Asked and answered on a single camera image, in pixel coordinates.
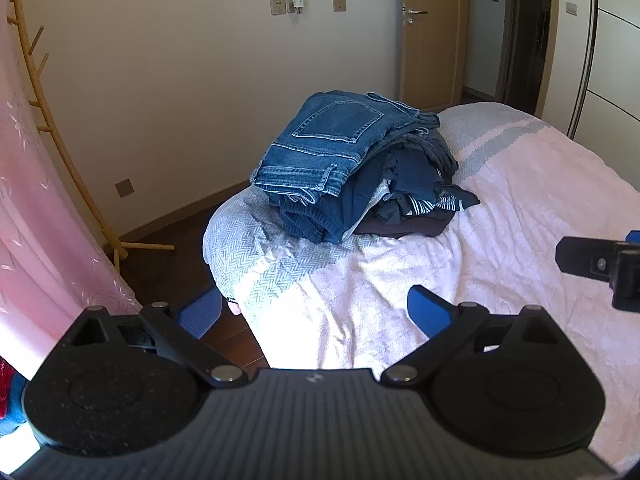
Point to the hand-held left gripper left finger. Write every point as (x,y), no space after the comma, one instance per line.
(202,310)

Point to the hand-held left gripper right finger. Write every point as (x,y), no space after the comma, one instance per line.
(425,310)

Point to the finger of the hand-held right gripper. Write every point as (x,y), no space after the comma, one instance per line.
(585,256)
(627,280)

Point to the blue jeans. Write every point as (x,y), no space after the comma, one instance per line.
(325,140)

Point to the grey herringbone blanket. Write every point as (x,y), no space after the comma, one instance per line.
(240,252)

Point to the black folded garment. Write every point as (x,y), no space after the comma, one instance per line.
(400,227)

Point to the navy striped garment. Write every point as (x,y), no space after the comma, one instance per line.
(430,204)

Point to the white cloth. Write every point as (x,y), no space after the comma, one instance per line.
(377,195)

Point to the navy knit sweater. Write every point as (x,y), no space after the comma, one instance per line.
(310,217)

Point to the navy shirt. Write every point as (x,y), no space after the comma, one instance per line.
(370,175)

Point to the pink curtain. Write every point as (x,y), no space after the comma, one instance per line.
(40,240)

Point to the wooden coat rack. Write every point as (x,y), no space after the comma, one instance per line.
(76,180)

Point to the blue cloth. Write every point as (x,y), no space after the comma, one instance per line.
(15,410)

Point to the red cloth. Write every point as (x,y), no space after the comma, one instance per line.
(4,390)

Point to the wooden door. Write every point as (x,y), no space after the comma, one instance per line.
(435,60)

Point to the white plug adapter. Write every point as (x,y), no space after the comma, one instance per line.
(297,4)

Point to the beige wall socket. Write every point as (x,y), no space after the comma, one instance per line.
(124,188)
(278,6)

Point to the grey wall panel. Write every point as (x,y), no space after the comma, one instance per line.
(571,8)

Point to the beige wall switch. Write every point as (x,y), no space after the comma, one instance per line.
(339,4)

